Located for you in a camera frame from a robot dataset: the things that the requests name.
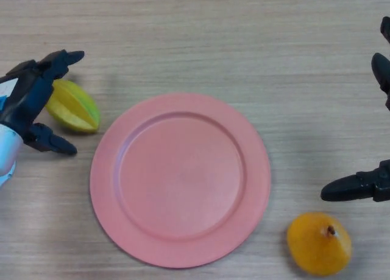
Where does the yellow green starfruit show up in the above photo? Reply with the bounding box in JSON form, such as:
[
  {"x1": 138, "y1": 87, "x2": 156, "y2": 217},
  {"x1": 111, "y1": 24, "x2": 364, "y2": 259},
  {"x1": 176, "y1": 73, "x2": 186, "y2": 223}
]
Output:
[{"x1": 45, "y1": 79, "x2": 101, "y2": 135}]

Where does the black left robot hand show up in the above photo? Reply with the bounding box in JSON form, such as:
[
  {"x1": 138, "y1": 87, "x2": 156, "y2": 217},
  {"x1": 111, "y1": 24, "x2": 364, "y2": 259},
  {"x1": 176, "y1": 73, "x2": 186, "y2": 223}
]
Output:
[{"x1": 0, "y1": 49, "x2": 85, "y2": 155}]

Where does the pink round plate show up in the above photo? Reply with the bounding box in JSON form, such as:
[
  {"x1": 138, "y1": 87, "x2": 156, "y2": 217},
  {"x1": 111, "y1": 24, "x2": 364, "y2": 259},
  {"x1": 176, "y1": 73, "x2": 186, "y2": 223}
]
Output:
[{"x1": 90, "y1": 93, "x2": 272, "y2": 268}]

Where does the orange pear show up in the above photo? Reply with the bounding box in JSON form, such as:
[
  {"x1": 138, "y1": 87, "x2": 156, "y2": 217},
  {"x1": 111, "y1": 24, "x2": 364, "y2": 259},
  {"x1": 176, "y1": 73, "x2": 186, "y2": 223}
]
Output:
[{"x1": 286, "y1": 212, "x2": 353, "y2": 276}]

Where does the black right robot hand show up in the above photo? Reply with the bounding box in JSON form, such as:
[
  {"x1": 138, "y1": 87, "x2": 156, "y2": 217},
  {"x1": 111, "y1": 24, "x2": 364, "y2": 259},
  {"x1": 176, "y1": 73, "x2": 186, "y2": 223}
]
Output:
[{"x1": 320, "y1": 16, "x2": 390, "y2": 203}]

